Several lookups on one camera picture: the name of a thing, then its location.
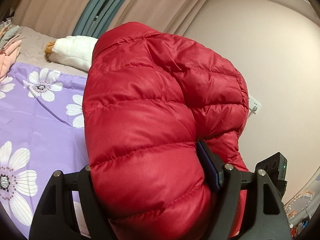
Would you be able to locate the purple floral bed sheet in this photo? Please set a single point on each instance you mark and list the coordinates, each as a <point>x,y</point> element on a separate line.
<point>37,125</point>

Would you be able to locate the red puffer jacket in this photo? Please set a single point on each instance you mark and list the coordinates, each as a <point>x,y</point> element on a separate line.
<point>150,120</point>

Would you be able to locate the pile of pastel clothes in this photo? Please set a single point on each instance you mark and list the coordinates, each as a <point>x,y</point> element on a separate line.
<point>8,52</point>

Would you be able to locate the beige bed cover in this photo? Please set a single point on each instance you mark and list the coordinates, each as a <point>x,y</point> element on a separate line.
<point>35,47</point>

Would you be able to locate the beige curtain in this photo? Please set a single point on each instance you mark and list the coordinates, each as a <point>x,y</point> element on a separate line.
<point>50,5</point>

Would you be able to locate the white plush goose toy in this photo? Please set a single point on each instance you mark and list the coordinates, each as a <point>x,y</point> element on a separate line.
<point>72,50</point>

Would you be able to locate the white wall power strip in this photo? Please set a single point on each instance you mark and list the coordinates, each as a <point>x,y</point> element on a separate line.
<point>256,103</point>

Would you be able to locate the pile of colourful small items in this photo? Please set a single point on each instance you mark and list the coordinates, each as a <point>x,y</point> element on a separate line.
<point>297,212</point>

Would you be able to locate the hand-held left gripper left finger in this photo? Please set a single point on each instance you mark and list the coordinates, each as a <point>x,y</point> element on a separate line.
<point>83,180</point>

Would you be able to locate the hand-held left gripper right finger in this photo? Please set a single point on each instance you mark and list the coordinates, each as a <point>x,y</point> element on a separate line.
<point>210,167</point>

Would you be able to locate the teal curtain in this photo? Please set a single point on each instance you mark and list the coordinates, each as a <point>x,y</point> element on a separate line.
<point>100,10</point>

